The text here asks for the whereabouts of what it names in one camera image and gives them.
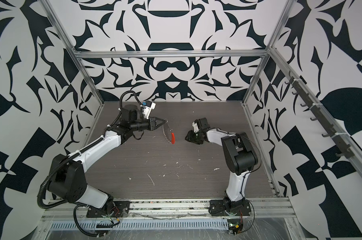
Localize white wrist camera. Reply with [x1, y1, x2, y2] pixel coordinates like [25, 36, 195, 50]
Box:
[192, 121, 199, 133]
[141, 101, 156, 120]

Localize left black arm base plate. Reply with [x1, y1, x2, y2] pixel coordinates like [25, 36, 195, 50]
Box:
[86, 201, 131, 218]

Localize black wall hook rail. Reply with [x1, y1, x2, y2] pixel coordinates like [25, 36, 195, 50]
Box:
[285, 71, 355, 159]

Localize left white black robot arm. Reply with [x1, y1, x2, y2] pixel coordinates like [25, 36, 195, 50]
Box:
[37, 101, 166, 210]

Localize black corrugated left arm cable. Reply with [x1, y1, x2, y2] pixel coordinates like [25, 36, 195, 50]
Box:
[36, 90, 143, 238]

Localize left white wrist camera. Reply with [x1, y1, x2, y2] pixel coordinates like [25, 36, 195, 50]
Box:
[141, 101, 156, 120]

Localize silver keyring with red tag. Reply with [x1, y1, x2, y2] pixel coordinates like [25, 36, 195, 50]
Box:
[162, 119, 176, 145]

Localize white slotted cable duct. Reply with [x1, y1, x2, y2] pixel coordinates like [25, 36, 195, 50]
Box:
[50, 219, 228, 231]

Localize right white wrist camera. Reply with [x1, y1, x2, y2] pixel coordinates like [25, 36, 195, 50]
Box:
[192, 121, 199, 133]

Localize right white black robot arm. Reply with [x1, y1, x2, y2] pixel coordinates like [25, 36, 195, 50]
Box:
[185, 118, 258, 203]

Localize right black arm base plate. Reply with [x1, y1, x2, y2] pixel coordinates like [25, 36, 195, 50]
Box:
[208, 198, 252, 217]

